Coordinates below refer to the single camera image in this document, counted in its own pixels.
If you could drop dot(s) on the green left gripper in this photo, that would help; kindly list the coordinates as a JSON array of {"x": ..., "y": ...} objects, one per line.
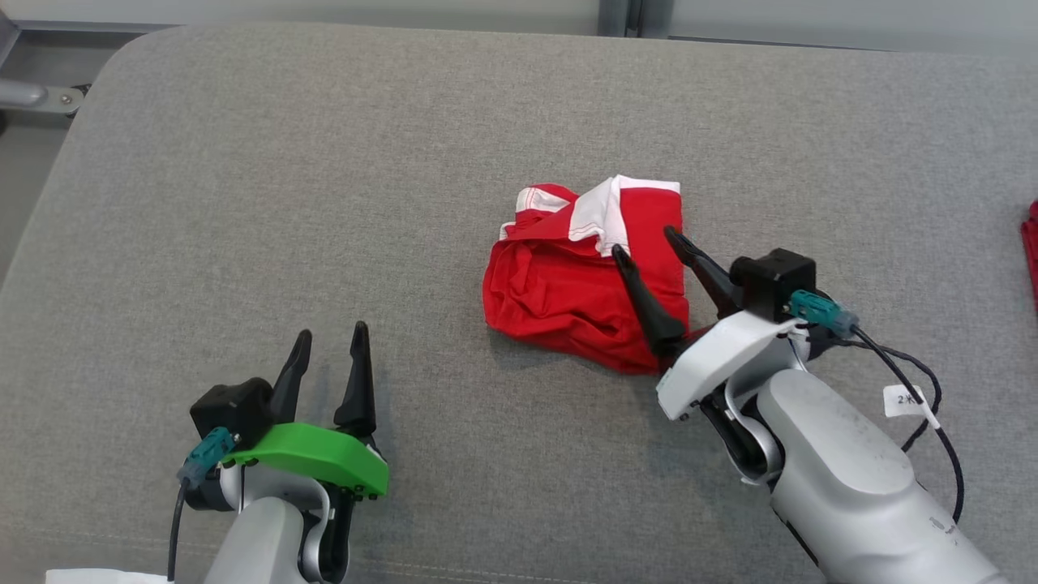
[{"x": 316, "y": 454}]

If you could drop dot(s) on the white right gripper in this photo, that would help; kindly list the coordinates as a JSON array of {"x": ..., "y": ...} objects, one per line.
[{"x": 722, "y": 357}]

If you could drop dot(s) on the red shorts white stripes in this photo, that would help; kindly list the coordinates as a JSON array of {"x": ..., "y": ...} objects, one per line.
[{"x": 568, "y": 292}]

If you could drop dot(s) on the red white basketball jersey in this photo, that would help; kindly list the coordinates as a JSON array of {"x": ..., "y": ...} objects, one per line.
[{"x": 1031, "y": 251}]

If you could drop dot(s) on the grey fabric sofa seat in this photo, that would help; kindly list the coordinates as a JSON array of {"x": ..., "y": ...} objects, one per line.
[{"x": 405, "y": 203}]

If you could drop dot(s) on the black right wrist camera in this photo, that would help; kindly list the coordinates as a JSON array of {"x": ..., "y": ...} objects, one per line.
[{"x": 770, "y": 280}]

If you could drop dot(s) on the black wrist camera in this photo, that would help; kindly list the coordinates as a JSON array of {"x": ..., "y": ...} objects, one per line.
[
  {"x": 770, "y": 280},
  {"x": 231, "y": 410}
]

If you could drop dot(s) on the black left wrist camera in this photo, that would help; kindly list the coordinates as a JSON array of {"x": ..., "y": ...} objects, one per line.
[{"x": 231, "y": 410}]

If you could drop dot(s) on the teal left camera connector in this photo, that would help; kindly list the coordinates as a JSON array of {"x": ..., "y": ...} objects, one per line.
[{"x": 207, "y": 454}]

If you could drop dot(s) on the teal camera connector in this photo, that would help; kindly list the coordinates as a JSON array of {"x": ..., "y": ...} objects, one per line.
[
  {"x": 207, "y": 454},
  {"x": 821, "y": 312}
]

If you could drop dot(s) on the teal right camera connector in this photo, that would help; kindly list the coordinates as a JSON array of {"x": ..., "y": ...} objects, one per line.
[{"x": 821, "y": 312}]

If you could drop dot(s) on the grey partition post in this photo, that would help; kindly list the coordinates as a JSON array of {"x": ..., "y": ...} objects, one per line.
[{"x": 632, "y": 16}]

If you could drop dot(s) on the grey metal cart frame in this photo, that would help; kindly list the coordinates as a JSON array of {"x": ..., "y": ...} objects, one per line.
[{"x": 32, "y": 95}]

